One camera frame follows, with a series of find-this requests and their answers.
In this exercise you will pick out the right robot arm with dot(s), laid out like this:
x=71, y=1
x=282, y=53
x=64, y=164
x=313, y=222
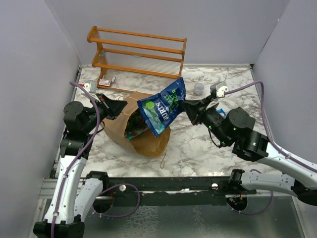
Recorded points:
x=237, y=130

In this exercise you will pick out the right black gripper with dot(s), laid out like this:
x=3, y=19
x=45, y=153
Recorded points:
x=195, y=112

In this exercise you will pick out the green snack packet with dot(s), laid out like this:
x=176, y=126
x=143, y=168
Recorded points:
x=136, y=125

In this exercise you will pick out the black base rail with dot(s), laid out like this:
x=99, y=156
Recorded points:
x=164, y=191

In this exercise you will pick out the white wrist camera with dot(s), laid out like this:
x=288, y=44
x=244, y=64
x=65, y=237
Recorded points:
x=90, y=86
x=218, y=90

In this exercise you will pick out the brown paper bag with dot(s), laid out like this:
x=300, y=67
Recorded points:
x=144, y=143

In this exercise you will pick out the small clear plastic cup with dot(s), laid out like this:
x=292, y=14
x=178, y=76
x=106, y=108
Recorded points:
x=198, y=89

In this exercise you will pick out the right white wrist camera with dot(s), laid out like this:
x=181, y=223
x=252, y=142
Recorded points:
x=218, y=90

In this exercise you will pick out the blue salt vinegar chips bag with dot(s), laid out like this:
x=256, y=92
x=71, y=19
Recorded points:
x=161, y=109

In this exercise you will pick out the blue m&m's snack packet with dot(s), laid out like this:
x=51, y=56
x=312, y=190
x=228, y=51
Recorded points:
x=222, y=112

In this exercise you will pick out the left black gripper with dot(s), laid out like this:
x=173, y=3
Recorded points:
x=112, y=107

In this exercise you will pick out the small red white box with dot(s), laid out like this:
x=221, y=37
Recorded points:
x=107, y=81

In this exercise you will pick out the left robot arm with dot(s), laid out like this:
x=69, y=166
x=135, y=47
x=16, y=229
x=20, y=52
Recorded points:
x=70, y=206

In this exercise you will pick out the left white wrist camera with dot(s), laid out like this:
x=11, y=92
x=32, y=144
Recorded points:
x=90, y=86

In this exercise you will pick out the wooden shelf rack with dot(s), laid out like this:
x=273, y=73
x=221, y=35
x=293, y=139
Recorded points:
x=134, y=52

